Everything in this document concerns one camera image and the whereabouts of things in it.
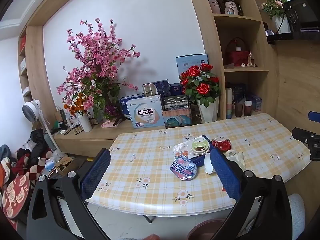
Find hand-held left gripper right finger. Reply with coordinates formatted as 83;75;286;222
209;147;293;240

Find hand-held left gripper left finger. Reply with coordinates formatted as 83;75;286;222
26;148;112;240

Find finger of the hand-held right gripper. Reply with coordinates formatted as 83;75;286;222
292;127;320;161
308;111;320;124

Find white plastic bottle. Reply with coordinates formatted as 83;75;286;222
229;151;247;172

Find white paper cup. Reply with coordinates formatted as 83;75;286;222
204;152;217;175

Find crushed red can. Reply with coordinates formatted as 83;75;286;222
211;138;233;152

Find blue coffee bag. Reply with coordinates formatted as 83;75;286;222
188;134;213;168

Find round tub with green lid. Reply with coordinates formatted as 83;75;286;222
190;137;211;156

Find pink blue snack wrapper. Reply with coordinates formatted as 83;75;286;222
170;155;199;182

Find clear floral plastic packet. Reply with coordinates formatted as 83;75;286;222
173;140;198;159

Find brown trash bin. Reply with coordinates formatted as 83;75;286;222
187;218;228;240

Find cardboard box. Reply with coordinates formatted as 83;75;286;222
48;155;81;178

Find wooden low cabinet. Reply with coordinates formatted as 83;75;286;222
53;120;166;158

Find row of small brown bottles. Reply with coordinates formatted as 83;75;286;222
70;122;85;134

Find pink cloth pouch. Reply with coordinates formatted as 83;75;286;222
101;119;125;129

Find white ribbed vase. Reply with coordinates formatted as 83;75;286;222
78;114;93;133

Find yellow checked tablecloth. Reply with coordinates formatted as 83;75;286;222
85;112;312;217

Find small black tripod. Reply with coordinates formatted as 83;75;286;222
112;116;126;128

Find blue printed box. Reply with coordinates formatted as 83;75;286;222
246;94;263;112

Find white angular flower pot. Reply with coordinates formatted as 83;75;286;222
196;96;220;124

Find brown plastic cup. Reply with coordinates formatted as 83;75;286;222
234;102;244;118

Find purple flower bunch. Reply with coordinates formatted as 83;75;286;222
103;105;122;120

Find pile of clothes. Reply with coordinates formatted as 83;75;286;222
0;129;53;181

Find black paper bag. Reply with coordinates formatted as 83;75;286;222
55;106;68;129

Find stack of pastel cups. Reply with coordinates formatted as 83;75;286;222
225;87;234;119

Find teal tissue box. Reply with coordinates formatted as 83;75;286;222
162;105;193;129

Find orange artificial flowers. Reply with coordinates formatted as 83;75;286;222
63;93;88;117

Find blue and white box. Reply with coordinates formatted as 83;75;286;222
119;94;145;119

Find dark blue shelf box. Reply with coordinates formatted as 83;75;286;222
232;82;247;103

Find white box with pastel print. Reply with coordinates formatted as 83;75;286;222
126;95;166;129

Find red round printed stool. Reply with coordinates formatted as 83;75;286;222
0;174;31;220

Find black printed box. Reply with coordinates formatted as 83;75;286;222
164;95;189;111

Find white desk fan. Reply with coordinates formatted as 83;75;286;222
22;99;57;151

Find red rose plant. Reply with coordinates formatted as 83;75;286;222
178;63;221;108

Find small navy box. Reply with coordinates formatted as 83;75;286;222
169;83;182;97

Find red gift basket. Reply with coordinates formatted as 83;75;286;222
225;37;251;68

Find gold silver tin box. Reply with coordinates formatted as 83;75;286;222
142;82;158;98

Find black television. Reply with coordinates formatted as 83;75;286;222
266;0;320;45

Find dark blue patterned box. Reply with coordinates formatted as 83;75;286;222
152;79;170;98

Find large light blue box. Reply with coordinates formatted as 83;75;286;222
175;53;209;84

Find pink blossom flower arrangement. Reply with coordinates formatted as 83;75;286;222
56;17;141;120

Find pink rose plant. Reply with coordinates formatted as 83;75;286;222
260;0;288;20

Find wooden shelf unit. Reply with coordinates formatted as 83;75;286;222
184;0;281;121

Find white mug with black lid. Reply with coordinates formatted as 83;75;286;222
222;0;238;16

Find pink mug with black lid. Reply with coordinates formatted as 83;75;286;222
207;0;222;14

